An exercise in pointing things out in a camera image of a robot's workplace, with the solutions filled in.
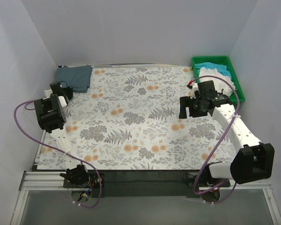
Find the dark blue-grey t-shirt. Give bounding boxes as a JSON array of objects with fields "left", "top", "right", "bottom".
[{"left": 55, "top": 65, "right": 92, "bottom": 93}]

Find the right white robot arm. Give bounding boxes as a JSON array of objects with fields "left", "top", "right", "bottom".
[{"left": 179, "top": 80, "right": 274, "bottom": 186}]

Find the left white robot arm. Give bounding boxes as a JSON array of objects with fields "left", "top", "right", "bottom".
[{"left": 34, "top": 82, "right": 90, "bottom": 188}]

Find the white t-shirt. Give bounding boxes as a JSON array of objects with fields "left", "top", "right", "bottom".
[{"left": 199, "top": 67, "right": 236, "bottom": 97}]

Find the light blue t-shirt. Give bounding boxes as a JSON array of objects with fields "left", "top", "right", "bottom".
[{"left": 195, "top": 62, "right": 232, "bottom": 79}]

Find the green plastic bin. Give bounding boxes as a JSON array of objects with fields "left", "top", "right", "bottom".
[{"left": 192, "top": 55, "right": 245, "bottom": 102}]

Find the floral patterned table mat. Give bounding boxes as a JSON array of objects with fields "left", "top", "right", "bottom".
[{"left": 37, "top": 66, "right": 249, "bottom": 170}]

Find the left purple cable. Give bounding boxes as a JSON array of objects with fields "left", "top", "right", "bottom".
[{"left": 13, "top": 99, "right": 104, "bottom": 209}]

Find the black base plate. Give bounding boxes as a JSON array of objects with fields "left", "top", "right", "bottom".
[{"left": 63, "top": 169, "right": 232, "bottom": 199}]

